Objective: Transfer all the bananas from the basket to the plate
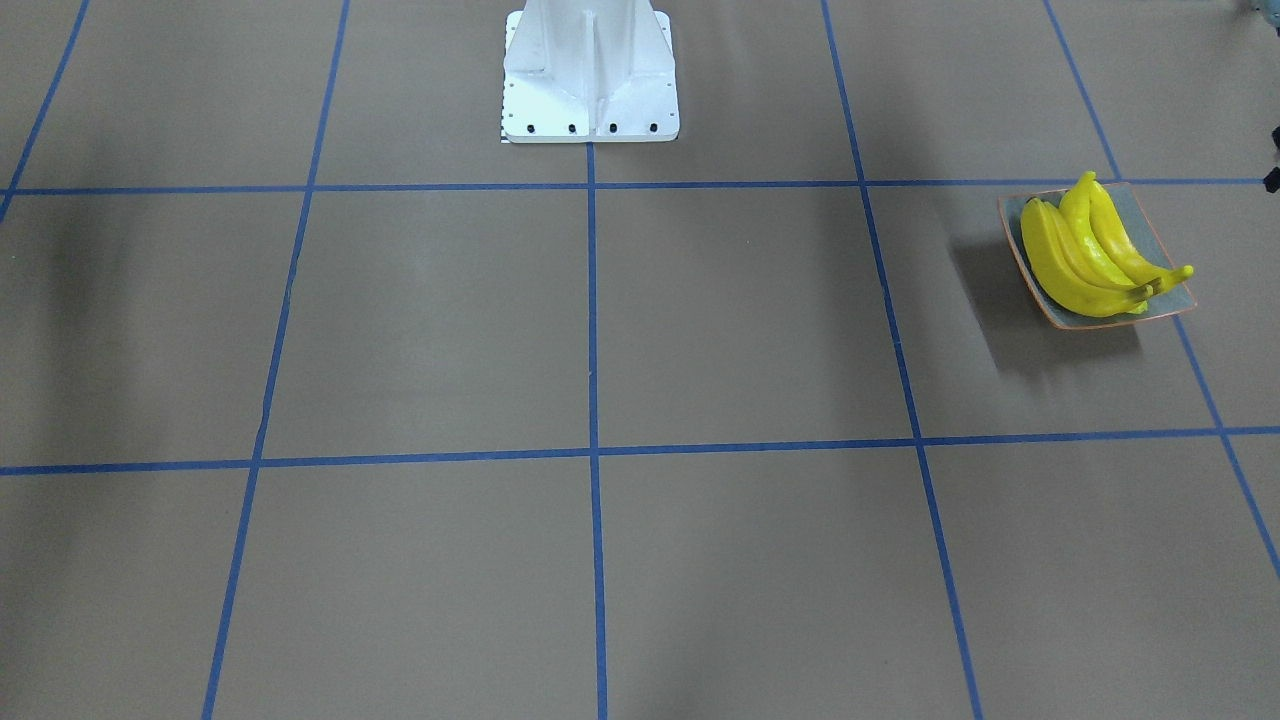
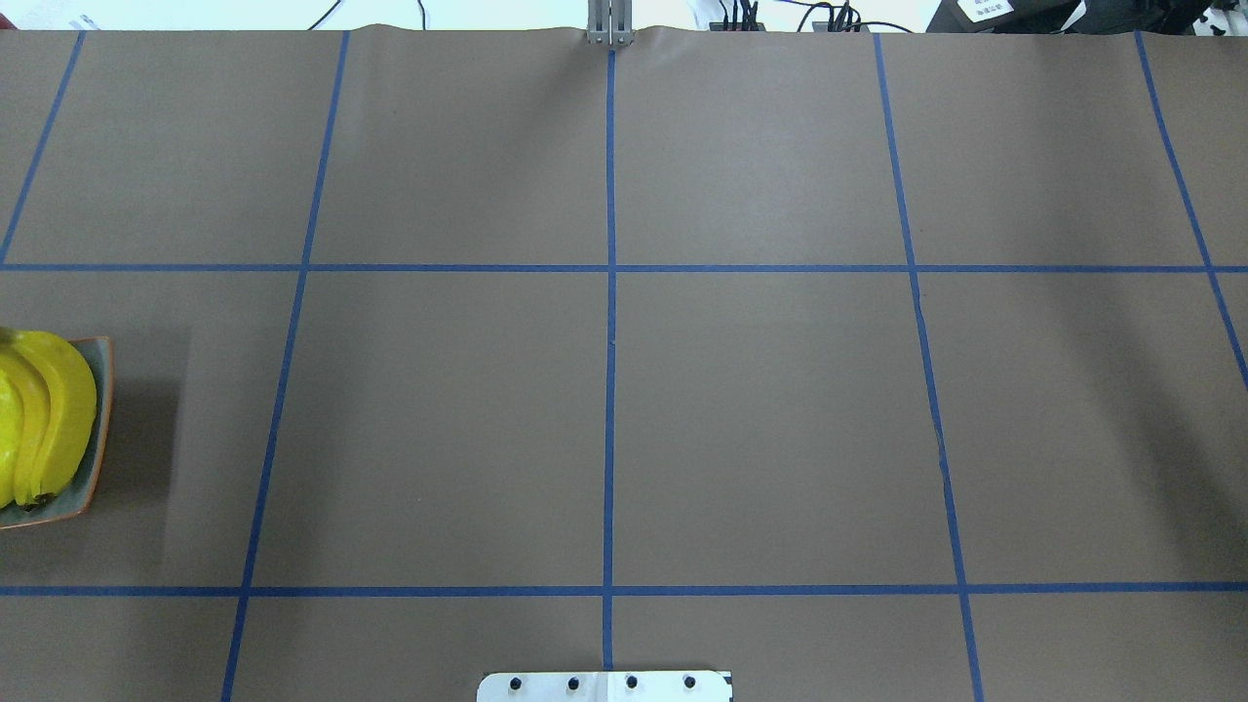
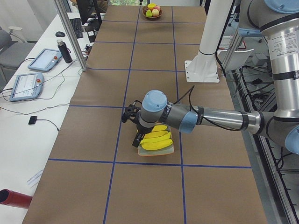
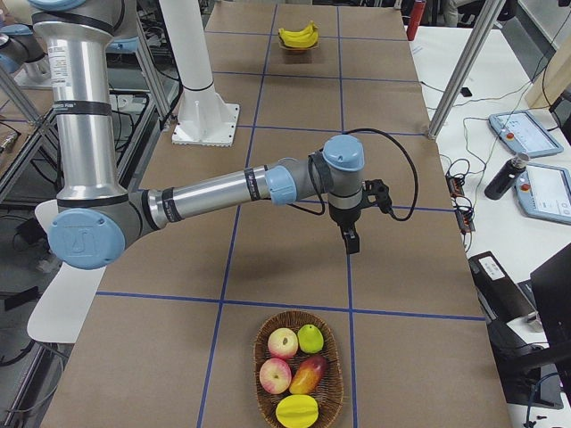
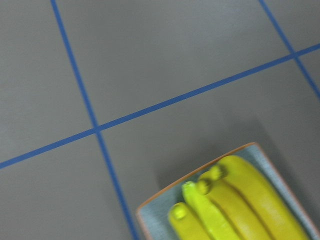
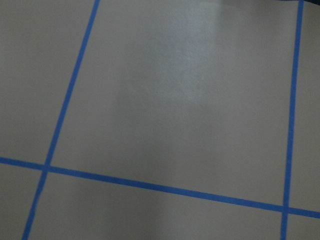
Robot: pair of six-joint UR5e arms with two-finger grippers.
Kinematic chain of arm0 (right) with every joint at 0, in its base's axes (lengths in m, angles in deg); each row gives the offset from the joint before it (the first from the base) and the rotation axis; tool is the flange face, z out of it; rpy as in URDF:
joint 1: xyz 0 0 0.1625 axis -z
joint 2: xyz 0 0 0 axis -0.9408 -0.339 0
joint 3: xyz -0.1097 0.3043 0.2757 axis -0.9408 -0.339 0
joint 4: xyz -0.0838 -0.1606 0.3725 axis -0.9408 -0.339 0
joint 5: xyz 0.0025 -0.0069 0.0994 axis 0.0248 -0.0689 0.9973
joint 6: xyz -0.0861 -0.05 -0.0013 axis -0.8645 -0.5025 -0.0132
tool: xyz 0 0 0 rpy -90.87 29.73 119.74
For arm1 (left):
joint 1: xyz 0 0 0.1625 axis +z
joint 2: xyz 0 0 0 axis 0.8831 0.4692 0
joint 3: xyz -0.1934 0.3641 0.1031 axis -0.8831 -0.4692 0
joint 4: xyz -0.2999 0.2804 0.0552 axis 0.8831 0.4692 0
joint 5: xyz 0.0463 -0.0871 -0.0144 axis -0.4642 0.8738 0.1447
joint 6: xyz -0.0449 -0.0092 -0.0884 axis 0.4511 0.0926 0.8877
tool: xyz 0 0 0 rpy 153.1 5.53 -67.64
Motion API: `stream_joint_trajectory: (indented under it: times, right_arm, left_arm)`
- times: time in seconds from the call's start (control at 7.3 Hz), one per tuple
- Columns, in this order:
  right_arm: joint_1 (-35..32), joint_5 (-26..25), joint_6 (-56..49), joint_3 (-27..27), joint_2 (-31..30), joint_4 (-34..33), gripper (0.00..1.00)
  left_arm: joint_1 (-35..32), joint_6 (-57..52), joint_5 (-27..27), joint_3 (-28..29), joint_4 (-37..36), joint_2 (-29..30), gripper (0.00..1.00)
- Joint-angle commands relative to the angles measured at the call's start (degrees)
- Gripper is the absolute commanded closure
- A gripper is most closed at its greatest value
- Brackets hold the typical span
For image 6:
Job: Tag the brown paper table mat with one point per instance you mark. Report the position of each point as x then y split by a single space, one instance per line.
159 119

